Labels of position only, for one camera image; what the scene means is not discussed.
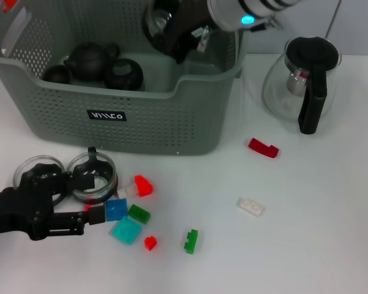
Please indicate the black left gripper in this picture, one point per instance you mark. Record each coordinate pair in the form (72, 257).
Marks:
(24, 211)

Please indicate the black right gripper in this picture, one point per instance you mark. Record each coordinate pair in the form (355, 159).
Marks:
(193, 21)

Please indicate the glass teacup with black holder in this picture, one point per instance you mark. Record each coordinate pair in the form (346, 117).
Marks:
(92, 159)
(122, 75)
(159, 21)
(49, 160)

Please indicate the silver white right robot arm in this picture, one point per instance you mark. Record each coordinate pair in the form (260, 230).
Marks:
(233, 12)

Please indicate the grey-green perforated storage bin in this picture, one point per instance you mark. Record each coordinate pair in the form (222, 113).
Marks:
(141, 128)

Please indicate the small black clay teacup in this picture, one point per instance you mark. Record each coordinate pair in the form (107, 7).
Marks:
(56, 73)

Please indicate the right gripper metal plug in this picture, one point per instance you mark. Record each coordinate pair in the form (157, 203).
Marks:
(203, 39)

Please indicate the blue building brick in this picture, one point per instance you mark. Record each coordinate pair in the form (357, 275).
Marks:
(118, 209)

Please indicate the clear white building brick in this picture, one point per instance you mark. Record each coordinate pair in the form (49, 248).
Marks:
(251, 207)
(127, 192)

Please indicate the teal square flat plate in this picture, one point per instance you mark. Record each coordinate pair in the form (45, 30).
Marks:
(125, 231)

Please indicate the green rectangular building brick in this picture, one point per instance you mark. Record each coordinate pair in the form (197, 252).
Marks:
(139, 214)

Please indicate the large bright red brick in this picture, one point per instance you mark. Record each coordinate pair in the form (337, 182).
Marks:
(144, 186)

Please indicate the black clay teapot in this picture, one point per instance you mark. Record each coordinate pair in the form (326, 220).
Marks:
(89, 61)

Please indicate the green notched building brick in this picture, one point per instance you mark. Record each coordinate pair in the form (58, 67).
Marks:
(190, 243)

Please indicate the dark red building brick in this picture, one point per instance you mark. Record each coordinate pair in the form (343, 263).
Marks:
(259, 145)

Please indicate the glass teapot with black lid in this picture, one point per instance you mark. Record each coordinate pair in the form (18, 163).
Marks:
(312, 52)

